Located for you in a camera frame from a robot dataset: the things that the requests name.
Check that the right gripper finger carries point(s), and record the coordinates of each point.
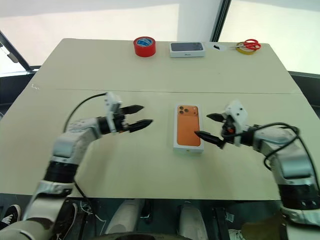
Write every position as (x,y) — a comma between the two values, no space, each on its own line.
(216,117)
(210,138)

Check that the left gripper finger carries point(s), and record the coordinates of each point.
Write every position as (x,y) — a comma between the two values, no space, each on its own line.
(140,125)
(132,109)

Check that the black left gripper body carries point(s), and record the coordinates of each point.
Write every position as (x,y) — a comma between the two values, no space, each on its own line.
(122,122)

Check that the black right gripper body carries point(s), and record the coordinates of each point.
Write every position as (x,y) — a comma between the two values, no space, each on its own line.
(228,136)

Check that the white phone box lid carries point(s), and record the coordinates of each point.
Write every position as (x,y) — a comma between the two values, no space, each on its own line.
(187,127)

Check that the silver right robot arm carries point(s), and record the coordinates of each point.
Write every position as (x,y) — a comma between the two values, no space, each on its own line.
(287,160)

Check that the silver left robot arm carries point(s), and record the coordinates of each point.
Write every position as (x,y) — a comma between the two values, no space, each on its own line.
(75,140)

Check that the closed dark-print phone box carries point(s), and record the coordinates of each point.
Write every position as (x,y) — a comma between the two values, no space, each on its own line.
(187,48)

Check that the red tape roll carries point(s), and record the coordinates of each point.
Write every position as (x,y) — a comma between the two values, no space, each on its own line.
(145,48)

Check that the yellow tape roll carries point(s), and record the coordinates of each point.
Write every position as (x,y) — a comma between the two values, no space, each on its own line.
(246,51)

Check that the white robot right leg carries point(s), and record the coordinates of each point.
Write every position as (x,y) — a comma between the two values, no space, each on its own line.
(192,220)

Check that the white robot leg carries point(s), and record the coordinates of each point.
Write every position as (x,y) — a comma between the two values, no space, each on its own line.
(125,217)
(192,220)

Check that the white robot left leg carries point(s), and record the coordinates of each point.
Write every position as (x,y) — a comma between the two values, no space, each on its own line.
(125,217)

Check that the small white scrap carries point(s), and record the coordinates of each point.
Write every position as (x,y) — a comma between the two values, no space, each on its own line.
(35,87)

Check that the olive trouser leg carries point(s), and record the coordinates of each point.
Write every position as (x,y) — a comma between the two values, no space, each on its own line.
(265,228)

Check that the black white sneaker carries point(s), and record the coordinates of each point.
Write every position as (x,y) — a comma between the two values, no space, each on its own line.
(11,215)
(68,220)

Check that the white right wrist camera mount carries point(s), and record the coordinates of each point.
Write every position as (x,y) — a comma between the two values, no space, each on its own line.
(237,110)

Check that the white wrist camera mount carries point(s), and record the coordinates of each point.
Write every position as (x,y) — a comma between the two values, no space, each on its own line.
(237,110)
(111,100)

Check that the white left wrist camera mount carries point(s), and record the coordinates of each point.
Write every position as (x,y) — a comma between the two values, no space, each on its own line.
(111,100)

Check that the dark window frame post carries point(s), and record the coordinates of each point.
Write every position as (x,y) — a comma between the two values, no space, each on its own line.
(221,20)

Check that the dark slanted frame bar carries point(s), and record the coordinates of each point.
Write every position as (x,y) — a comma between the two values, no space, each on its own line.
(17,56)

